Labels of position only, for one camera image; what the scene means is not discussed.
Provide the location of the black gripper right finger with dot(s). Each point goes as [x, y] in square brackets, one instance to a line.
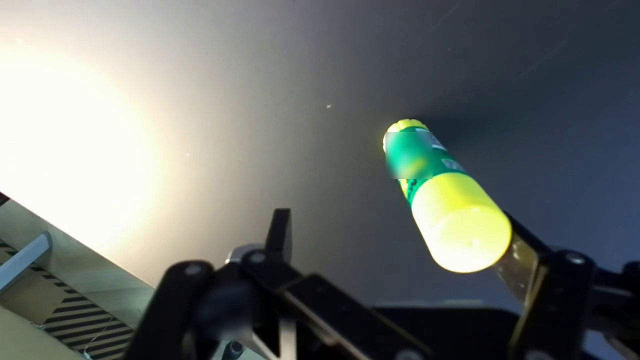
[516, 269]

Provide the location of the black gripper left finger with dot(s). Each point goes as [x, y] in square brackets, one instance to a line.
[279, 240]

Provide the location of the green yellow glue stick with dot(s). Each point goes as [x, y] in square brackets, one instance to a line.
[462, 228]

